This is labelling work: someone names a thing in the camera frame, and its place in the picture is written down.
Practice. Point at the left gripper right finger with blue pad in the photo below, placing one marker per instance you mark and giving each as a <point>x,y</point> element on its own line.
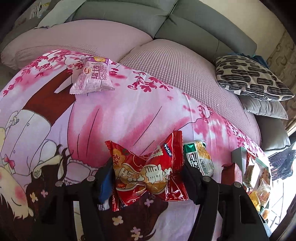
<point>240,219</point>

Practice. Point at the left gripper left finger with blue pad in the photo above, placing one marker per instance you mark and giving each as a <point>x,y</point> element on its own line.
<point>56,220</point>

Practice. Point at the pale yellow cake piece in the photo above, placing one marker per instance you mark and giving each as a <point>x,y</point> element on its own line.
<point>264,213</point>

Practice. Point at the orange yellow cake packet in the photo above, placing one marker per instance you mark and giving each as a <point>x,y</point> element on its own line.
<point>255,200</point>

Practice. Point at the beige white printed snack pouch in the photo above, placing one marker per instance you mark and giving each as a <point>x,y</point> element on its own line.
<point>263,192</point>

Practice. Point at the clear bag round bun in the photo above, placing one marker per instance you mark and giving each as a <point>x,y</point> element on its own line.
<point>251,175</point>

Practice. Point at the dark red snack box packet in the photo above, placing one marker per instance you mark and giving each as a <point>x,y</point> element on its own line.
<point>231,173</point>

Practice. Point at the tan red printed snack packet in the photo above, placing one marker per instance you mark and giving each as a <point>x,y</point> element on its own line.
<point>266,176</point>

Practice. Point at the long red bar packet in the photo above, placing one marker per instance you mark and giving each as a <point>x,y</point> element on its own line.
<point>250,159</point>

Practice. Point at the white green cracker packet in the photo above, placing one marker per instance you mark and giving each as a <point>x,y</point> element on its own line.
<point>198,157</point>

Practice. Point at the red candy shaped snack packet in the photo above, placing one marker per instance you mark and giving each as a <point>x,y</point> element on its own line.
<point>158,173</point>

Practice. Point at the pink swiss roll packet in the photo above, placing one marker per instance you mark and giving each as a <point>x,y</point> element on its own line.
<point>94,77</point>

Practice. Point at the teal cardboard tray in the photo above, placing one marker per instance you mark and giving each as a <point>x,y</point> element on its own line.
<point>239,157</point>

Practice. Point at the pink cartoon print cloth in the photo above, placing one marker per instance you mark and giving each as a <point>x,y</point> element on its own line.
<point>50,135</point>

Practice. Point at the grey pillow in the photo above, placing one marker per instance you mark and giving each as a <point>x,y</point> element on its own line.
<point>272,109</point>

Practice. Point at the black white patterned pillow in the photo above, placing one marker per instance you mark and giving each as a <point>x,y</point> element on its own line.
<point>245,77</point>

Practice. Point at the blue cloth behind pillow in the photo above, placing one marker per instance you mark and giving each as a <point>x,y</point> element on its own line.
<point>258,59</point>

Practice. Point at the patterned curtain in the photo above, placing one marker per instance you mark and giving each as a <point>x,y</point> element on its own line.
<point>282,63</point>

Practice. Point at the pink sofa seat cover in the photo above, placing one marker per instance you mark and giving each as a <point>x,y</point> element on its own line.
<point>166,60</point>

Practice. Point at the grey sofa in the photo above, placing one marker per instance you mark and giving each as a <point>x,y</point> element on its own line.
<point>192,24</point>

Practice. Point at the light grey cushion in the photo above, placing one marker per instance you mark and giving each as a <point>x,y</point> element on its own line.
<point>60,13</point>

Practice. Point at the books on sofa ledge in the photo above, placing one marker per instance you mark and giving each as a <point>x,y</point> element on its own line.
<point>36,9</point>

